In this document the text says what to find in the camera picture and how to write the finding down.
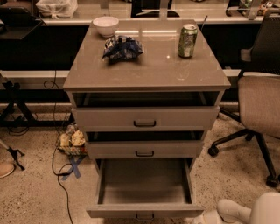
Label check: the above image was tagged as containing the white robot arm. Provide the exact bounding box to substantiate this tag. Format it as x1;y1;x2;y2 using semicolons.
191;192;280;224

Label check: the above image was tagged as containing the black floor cable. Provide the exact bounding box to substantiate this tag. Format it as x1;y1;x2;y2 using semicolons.
43;69;75;224

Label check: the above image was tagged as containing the grey middle drawer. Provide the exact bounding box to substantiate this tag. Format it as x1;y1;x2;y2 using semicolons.
86;140;203;158

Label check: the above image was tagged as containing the white plastic bag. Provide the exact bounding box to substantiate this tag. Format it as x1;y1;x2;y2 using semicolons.
36;0;78;18

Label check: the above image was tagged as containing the grey drawer cabinet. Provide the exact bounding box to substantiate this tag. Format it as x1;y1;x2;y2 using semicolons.
62;18;232;176

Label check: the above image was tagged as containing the snack bags pile on floor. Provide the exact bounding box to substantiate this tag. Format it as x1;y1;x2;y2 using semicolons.
59;124;88;156

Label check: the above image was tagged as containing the black grabber tool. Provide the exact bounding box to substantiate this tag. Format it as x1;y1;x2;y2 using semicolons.
0;139;25;171

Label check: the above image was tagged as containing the grey drawer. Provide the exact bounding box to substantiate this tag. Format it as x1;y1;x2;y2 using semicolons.
86;140;203;158
87;158;204;221
72;106;220;131

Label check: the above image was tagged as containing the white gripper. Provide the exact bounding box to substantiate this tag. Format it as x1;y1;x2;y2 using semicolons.
191;199;251;224

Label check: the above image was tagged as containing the green soda can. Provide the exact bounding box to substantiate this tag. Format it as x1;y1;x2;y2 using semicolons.
178;24;198;58

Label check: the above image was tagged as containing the grey office chair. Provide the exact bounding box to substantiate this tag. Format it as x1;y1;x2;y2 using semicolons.
208;8;280;187

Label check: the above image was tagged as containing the white ceramic bowl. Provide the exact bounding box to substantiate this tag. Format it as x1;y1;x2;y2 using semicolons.
93;16;119;38

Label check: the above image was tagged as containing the grey top drawer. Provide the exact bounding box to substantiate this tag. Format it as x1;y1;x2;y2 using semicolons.
72;106;220;131

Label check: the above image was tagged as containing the blue tape cross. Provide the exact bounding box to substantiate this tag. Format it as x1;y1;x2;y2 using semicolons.
61;155;86;180

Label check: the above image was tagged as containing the beige shoe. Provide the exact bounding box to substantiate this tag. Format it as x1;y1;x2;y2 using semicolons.
0;162;15;178

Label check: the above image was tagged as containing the black tripod stand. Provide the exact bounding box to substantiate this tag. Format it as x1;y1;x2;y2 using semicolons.
0;76;74;128

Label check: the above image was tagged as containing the blue crumpled chip bag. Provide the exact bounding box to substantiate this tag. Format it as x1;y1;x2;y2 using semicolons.
103;35;144;60

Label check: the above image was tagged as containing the grey bottom drawer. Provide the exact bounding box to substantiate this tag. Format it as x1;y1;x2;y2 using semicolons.
87;158;204;221

